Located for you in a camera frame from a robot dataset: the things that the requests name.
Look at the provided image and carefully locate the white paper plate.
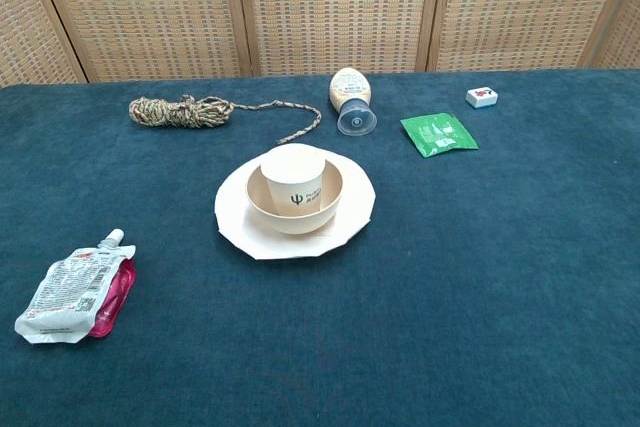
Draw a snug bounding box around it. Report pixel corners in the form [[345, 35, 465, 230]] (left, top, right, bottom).
[[214, 144, 377, 262]]

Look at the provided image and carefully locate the green foil packet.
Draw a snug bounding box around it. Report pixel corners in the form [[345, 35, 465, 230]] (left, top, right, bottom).
[[399, 111, 480, 159]]

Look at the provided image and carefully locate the white mahjong tile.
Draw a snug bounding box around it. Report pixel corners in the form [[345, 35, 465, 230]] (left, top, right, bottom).
[[465, 86, 500, 110]]

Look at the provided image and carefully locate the beige bowl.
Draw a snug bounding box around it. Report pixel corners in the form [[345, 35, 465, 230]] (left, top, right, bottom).
[[245, 158, 345, 236]]

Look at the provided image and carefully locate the white spout pouch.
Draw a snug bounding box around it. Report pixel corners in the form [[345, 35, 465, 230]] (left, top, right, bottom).
[[13, 228, 138, 346]]

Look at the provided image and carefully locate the blue table cloth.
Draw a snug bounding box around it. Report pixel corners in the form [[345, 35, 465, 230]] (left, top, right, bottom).
[[0, 68, 640, 427]]

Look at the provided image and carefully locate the coiled braided rope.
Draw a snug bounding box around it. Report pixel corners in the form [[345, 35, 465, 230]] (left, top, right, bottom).
[[128, 94, 323, 146]]

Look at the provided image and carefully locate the woven bamboo screen panel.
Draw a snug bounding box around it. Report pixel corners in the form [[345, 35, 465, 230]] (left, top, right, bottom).
[[0, 0, 89, 89], [233, 0, 447, 78], [579, 0, 640, 71], [427, 0, 629, 73], [28, 0, 254, 84]]

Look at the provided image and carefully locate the white paper cup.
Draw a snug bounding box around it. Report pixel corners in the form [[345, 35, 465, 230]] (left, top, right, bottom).
[[260, 142, 328, 215]]

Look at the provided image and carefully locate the squeeze sauce bottle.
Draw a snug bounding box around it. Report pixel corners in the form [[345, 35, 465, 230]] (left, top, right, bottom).
[[328, 67, 378, 137]]

